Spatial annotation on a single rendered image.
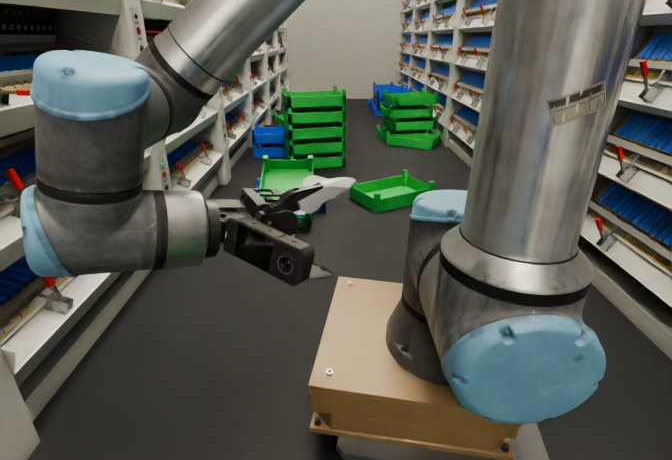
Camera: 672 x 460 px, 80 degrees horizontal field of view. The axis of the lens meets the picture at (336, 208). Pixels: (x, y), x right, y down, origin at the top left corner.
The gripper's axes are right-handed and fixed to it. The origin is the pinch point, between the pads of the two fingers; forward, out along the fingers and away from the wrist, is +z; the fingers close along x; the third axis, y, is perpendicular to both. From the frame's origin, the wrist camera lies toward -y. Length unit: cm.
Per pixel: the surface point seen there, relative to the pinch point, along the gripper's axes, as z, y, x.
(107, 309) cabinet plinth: -26, 50, 45
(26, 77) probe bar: -40, 50, -7
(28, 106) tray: -39, 41, -4
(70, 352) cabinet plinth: -34, 37, 45
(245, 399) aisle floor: -5.4, 11.1, 41.4
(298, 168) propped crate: 44, 99, 21
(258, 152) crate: 56, 171, 35
